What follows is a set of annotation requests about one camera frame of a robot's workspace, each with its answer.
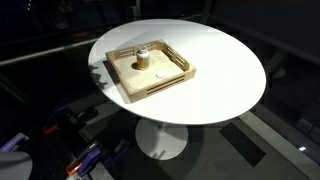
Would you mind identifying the square wooden slatted tray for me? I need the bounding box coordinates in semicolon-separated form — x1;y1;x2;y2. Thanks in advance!
105;38;197;104

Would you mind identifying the dark floor mat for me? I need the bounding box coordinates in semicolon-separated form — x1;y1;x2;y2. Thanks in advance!
218;122;267;168

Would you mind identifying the grey metal railing pipe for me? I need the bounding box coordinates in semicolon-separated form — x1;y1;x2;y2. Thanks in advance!
0;37;102;67

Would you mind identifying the grey rounded stand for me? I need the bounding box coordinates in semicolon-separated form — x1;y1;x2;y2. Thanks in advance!
0;150;34;180

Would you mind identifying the white pedestal table base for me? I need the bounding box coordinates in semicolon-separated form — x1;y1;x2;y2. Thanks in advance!
134;117;190;161

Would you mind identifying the purple clamp handle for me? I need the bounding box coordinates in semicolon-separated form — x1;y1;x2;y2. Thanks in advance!
0;132;30;153

